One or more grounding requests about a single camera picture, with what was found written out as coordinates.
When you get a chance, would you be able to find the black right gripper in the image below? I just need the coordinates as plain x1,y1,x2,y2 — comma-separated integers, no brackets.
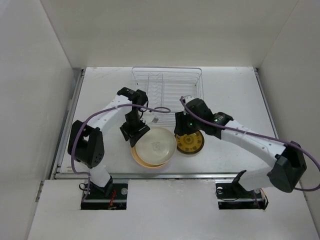
174,109,204,135

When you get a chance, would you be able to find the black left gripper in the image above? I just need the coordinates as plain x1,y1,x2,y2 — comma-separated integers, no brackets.
120,110,149,147

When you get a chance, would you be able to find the large beige plate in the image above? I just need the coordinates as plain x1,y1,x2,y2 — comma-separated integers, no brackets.
134,127,177,166

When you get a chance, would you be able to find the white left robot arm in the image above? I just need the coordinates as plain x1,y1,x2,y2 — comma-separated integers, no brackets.
67,87,150,199

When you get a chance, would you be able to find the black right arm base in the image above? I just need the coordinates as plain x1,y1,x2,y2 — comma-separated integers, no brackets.
215,179,269,211

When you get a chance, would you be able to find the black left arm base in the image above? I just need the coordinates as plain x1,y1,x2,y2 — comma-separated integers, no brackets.
79,179,129,211

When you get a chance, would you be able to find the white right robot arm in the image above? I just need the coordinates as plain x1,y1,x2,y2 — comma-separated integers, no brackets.
174,96,307,197

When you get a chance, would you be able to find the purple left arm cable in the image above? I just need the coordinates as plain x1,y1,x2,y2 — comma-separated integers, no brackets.
70,104,172,208

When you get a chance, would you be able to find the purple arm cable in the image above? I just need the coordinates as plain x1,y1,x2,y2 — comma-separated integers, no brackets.
179,95,320,210
70,104,172,208

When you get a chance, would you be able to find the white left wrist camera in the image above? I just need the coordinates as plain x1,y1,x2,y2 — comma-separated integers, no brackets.
148,115,159,124

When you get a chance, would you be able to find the clear wire dish rack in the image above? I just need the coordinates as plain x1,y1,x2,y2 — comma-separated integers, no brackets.
131,66,204,128

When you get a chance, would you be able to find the aluminium table rail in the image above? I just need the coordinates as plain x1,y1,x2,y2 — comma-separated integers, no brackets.
46,67,86,180

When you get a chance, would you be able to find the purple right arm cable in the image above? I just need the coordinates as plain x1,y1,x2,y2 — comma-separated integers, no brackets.
179,95,320,210

